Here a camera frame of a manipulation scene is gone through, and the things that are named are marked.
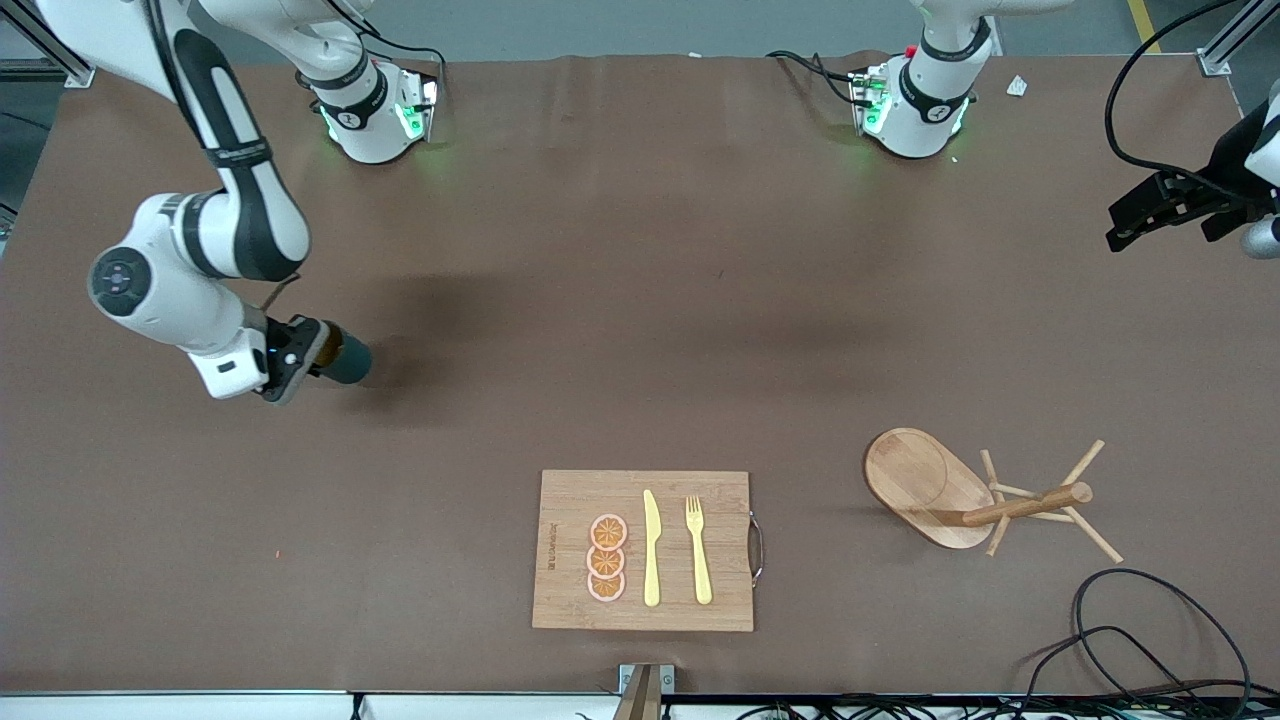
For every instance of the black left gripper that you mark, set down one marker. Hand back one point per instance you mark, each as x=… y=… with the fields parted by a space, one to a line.
x=1226 y=158

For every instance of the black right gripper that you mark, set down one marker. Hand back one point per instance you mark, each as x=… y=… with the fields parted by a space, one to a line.
x=303 y=333

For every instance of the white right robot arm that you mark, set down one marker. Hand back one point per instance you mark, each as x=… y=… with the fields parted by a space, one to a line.
x=240 y=220

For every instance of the white paper scrap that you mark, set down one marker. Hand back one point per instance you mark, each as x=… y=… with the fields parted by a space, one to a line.
x=1017 y=86

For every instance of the bamboo cutting board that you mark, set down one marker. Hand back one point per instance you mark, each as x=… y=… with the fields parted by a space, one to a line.
x=560 y=590

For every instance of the toy orange slice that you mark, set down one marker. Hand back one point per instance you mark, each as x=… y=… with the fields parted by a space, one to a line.
x=605 y=562
x=606 y=588
x=608 y=532

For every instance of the wooden mug tree rack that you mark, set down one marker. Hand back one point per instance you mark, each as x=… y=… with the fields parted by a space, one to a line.
x=905 y=480

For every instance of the yellow plastic knife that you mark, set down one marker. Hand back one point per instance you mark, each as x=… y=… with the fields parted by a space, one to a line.
x=651 y=560

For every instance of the yellow plastic fork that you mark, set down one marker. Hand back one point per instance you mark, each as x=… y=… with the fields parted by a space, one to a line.
x=700 y=570

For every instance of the aluminium frame profile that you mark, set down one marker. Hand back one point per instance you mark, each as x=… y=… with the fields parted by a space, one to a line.
x=50 y=55
x=1235 y=35

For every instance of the metal table bracket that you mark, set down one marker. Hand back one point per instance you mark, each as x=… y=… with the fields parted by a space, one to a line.
x=645 y=685

